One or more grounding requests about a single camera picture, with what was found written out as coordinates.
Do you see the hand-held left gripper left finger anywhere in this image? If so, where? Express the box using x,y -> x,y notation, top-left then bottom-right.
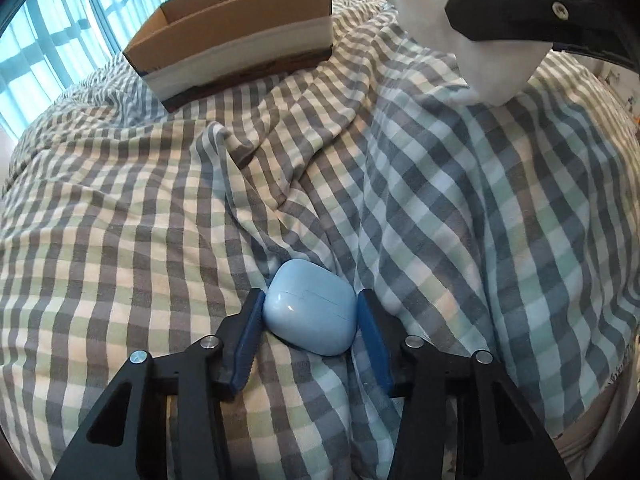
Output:
50,287 -> 266,480

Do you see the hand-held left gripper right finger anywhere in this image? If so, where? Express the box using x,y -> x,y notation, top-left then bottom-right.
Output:
355,289 -> 571,480

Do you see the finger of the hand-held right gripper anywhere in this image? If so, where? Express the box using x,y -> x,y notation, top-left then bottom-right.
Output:
444,0 -> 635,68

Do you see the white rabbit figurine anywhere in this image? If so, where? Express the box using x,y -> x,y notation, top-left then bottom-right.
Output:
371,0 -> 553,107

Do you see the light blue earbud case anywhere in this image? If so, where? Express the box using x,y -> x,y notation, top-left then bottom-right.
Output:
262,259 -> 357,357

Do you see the cardboard box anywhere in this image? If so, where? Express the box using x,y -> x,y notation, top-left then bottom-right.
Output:
122,0 -> 335,113

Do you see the grey checkered blanket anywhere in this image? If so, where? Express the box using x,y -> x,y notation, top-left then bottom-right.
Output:
0,0 -> 640,480

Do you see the wide teal curtain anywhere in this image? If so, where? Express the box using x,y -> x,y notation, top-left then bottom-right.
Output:
0,0 -> 201,141

